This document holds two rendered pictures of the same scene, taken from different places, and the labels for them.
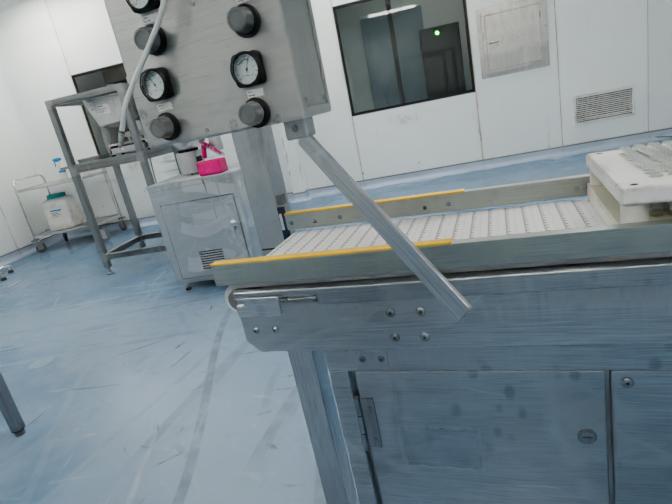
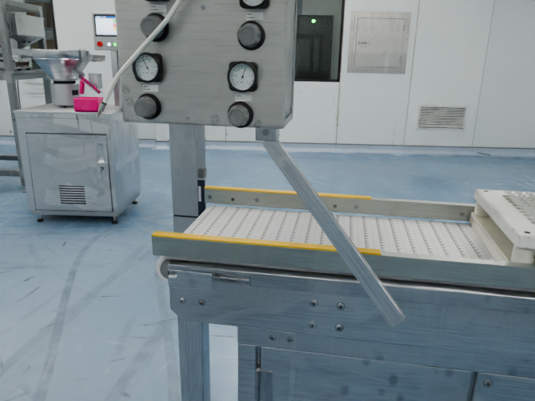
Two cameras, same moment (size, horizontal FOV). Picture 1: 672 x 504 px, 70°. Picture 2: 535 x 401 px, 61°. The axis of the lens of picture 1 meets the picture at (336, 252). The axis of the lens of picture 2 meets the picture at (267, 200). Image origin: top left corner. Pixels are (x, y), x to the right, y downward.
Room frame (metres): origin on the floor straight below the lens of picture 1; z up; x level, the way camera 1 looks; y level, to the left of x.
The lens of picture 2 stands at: (0.00, 0.14, 1.11)
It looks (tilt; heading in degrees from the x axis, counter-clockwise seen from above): 17 degrees down; 348
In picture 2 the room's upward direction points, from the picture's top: 1 degrees clockwise
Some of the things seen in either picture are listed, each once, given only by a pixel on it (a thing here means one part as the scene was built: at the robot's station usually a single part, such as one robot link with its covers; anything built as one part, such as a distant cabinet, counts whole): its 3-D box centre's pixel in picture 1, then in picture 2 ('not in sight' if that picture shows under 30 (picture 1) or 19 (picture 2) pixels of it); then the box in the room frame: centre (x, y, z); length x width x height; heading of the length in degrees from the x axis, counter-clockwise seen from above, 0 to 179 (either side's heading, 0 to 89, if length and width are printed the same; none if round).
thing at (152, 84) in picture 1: (155, 84); (147, 68); (0.62, 0.17, 1.10); 0.04 x 0.01 x 0.04; 69
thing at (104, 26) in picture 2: not in sight; (113, 60); (3.48, 0.53, 1.07); 0.23 x 0.10 x 0.62; 77
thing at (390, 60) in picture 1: (404, 49); (283, 29); (5.56, -1.18, 1.43); 1.38 x 0.01 x 1.16; 77
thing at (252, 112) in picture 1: (251, 109); (238, 111); (0.57, 0.06, 1.05); 0.03 x 0.03 x 0.04; 69
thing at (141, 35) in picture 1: (146, 34); (152, 22); (0.61, 0.16, 1.15); 0.03 x 0.02 x 0.04; 69
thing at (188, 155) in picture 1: (195, 145); (73, 79); (3.45, 0.80, 0.95); 0.49 x 0.36 x 0.37; 77
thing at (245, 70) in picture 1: (247, 69); (242, 76); (0.57, 0.05, 1.09); 0.04 x 0.01 x 0.04; 69
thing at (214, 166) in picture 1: (212, 166); (89, 104); (3.16, 0.67, 0.80); 0.16 x 0.12 x 0.09; 77
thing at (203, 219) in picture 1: (220, 224); (84, 161); (3.39, 0.77, 0.38); 0.63 x 0.57 x 0.76; 77
